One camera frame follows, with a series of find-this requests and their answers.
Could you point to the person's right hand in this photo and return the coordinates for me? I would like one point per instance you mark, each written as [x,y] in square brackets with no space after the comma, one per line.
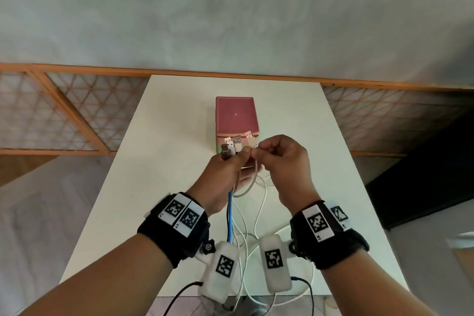
[290,175]

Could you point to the person's left hand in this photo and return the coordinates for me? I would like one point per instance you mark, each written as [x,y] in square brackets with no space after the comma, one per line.
[216,182]

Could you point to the person's right thumb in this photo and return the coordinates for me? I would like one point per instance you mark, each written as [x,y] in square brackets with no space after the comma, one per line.
[262,159]

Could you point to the person's left thumb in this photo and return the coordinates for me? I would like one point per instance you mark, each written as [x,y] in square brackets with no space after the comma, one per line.
[241,157]

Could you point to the person's right forearm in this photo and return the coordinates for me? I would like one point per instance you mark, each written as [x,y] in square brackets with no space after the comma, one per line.
[370,286]

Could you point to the person's left forearm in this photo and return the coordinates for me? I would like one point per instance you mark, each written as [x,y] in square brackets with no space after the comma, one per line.
[111,278]

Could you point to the pink box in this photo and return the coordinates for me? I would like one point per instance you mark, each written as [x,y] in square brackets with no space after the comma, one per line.
[237,115]

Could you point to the black left wrist band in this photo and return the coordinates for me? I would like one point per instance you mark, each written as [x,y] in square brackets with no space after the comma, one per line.
[174,232]

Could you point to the black wrist band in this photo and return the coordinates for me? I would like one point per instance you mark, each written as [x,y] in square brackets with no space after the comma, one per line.
[333,241]
[174,232]

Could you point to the black right wrist band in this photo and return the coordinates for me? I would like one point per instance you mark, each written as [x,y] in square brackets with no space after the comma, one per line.
[333,241]

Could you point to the dark cabinet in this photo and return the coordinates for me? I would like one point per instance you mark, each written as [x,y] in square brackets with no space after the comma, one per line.
[426,178]

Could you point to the wooden lattice screen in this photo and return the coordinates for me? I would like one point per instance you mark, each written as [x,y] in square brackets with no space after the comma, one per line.
[74,112]

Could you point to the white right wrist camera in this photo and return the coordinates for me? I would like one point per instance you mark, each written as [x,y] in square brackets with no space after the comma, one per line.
[274,264]

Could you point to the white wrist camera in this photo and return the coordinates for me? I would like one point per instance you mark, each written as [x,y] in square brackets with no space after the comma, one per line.
[222,271]
[274,264]

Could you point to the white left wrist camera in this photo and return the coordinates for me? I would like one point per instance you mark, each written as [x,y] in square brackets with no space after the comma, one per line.
[222,271]

